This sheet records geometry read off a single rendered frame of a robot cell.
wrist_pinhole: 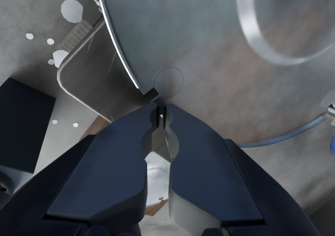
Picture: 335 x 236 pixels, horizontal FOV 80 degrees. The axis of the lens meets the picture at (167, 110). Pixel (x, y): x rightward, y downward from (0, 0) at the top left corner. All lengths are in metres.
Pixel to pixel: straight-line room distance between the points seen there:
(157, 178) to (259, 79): 0.68
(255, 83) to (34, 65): 0.88
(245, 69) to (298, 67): 0.05
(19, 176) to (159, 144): 0.51
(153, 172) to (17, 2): 0.76
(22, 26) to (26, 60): 0.12
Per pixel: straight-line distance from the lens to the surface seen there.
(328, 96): 0.26
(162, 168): 0.79
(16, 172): 0.63
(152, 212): 1.02
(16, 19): 0.94
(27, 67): 0.97
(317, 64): 0.22
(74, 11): 0.25
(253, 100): 0.18
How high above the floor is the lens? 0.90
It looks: 55 degrees down
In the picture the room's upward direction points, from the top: 145 degrees clockwise
